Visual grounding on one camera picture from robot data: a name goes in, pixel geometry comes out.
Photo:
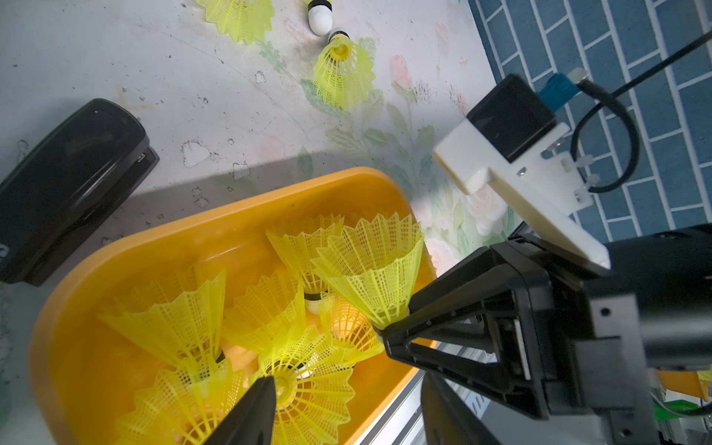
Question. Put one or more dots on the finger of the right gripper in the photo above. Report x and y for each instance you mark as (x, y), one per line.
(456, 361)
(483, 283)

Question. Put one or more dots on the black stapler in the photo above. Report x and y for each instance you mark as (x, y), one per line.
(68, 186)

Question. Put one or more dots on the yellow shuttlecock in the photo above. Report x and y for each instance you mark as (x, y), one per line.
(312, 386)
(343, 75)
(297, 243)
(183, 406)
(176, 318)
(374, 265)
(320, 16)
(267, 310)
(352, 332)
(245, 21)

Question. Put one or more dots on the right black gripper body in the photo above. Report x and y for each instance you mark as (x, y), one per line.
(582, 339)

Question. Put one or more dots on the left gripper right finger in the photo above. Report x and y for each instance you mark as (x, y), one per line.
(447, 419)

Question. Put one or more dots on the yellow shuttlecock bottom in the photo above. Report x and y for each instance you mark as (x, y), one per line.
(352, 332)

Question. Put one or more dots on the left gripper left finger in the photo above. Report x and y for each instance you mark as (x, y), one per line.
(251, 421)

